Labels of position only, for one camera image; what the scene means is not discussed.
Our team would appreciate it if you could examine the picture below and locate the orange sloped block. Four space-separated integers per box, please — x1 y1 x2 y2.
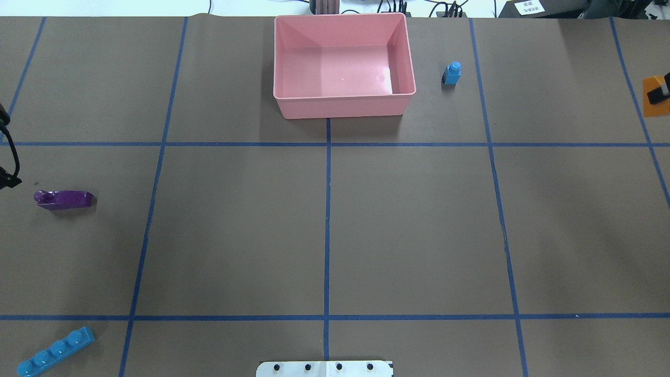
643 72 669 118

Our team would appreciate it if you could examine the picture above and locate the small blue single-stud block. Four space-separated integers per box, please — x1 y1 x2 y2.
442 61 462 86

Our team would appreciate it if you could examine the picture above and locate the pink plastic box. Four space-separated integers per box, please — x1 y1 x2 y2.
273 13 416 119

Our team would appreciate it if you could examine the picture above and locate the purple sloped block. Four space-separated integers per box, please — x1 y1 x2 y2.
33 190 95 210

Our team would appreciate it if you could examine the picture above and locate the long blue four-stud block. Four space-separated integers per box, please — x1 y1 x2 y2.
16 326 95 376

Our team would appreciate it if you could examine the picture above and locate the white label card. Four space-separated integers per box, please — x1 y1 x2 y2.
513 0 545 15

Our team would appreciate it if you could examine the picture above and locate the grey usb hub near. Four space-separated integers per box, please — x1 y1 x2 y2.
434 3 467 18

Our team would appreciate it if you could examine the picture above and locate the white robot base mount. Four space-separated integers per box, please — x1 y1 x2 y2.
255 360 394 376

